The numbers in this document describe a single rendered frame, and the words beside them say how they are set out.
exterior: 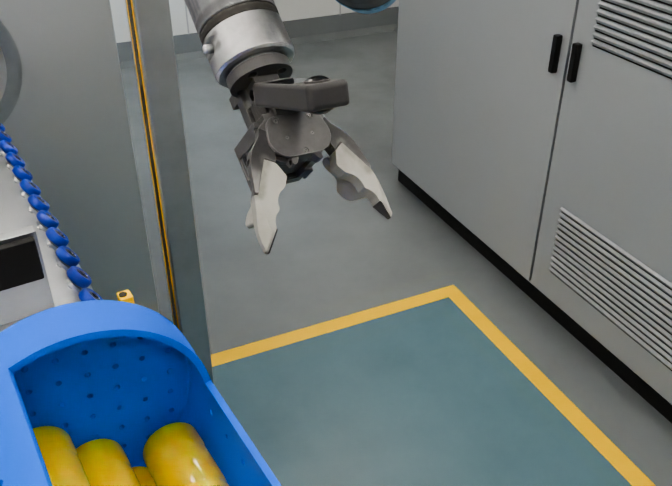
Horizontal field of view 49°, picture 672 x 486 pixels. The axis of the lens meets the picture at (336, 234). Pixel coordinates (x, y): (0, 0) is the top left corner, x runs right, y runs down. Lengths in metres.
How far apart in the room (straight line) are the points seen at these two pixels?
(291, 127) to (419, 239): 2.46
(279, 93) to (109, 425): 0.45
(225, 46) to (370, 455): 1.66
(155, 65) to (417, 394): 1.47
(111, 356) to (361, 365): 1.74
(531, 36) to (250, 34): 1.87
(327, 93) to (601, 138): 1.75
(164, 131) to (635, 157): 1.39
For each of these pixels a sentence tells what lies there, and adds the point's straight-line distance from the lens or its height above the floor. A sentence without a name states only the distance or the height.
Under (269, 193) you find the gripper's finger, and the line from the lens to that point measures 0.73.
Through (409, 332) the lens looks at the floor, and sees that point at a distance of 2.69.
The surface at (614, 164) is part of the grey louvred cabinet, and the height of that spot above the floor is 0.71.
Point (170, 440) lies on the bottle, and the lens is 0.88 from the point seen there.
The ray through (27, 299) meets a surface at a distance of 1.34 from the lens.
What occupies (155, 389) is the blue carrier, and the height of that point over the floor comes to 1.08.
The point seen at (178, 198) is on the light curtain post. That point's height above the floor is 1.00.
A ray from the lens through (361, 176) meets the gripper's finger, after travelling 0.78.
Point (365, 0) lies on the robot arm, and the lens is 0.94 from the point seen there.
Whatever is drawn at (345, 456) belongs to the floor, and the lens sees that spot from 2.27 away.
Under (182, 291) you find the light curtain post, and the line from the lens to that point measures 1.60.
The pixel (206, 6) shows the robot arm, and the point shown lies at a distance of 0.82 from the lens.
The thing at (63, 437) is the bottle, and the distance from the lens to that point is 0.83.
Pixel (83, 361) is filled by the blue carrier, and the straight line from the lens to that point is 0.87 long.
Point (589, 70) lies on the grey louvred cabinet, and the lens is 2.39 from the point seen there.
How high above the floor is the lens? 1.71
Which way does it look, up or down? 32 degrees down
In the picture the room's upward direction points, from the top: straight up
